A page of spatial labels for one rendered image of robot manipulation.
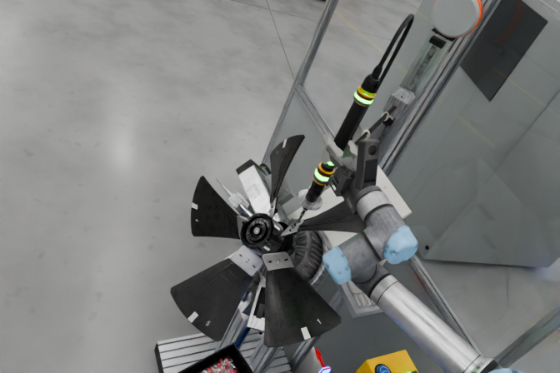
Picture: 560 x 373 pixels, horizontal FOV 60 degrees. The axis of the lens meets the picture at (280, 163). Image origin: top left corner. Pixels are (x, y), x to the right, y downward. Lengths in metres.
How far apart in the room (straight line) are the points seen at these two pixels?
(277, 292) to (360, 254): 0.46
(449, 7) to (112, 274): 2.10
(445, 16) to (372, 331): 1.38
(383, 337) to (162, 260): 1.32
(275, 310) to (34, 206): 1.98
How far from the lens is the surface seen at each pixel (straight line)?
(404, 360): 1.67
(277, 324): 1.41
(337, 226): 1.41
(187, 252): 2.98
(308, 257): 1.62
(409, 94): 1.82
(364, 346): 2.43
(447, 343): 1.11
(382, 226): 1.05
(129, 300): 2.75
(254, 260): 1.58
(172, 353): 2.54
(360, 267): 1.06
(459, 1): 1.75
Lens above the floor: 2.31
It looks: 37 degrees down
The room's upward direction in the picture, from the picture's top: 24 degrees clockwise
